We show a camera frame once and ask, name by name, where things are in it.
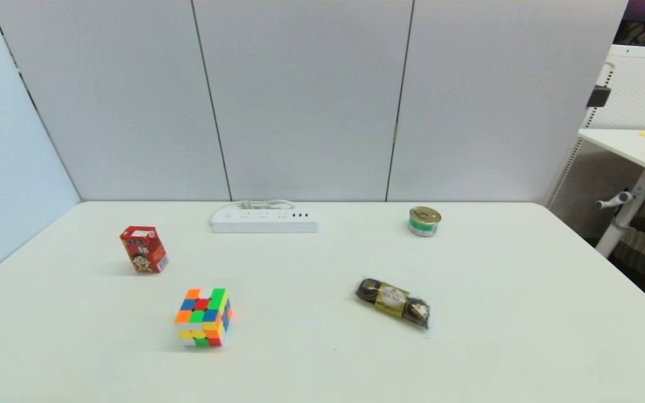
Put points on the white side desk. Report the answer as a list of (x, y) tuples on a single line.
[(625, 144)]

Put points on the white power strip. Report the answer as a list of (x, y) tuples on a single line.
[(266, 223)]

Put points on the black box on panel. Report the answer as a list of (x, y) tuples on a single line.
[(598, 96)]

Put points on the red milk carton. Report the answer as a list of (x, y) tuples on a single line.
[(143, 249)]

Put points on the tin can, gold lid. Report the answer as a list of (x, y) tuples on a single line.
[(424, 221)]

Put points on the chocolate balls clear pack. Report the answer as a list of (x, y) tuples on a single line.
[(392, 301)]

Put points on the multicoloured rubiks cube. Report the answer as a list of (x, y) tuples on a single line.
[(202, 316)]

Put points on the white perforated panel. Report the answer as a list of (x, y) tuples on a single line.
[(641, 89)]

